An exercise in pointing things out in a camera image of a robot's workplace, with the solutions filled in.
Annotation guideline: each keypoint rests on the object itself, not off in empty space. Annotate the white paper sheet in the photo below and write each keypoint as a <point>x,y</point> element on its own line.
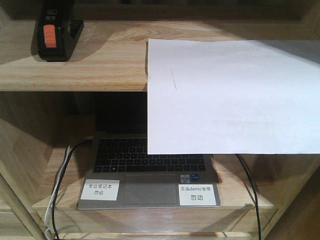
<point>233,97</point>

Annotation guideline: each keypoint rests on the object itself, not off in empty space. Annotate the black stapler with orange button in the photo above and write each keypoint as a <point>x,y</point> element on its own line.
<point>57,31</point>

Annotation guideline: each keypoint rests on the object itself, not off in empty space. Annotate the white label left on laptop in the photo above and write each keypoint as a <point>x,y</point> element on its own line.
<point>100,190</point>

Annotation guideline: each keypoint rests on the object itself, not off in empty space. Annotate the white label right on laptop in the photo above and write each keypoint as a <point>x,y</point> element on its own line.
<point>196,195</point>

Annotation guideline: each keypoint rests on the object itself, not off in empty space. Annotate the white label on laptop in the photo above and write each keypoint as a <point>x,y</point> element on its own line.
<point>196,195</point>
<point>100,190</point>

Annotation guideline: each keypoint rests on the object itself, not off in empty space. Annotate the silver laptop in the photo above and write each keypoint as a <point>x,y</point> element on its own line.
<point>120,152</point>

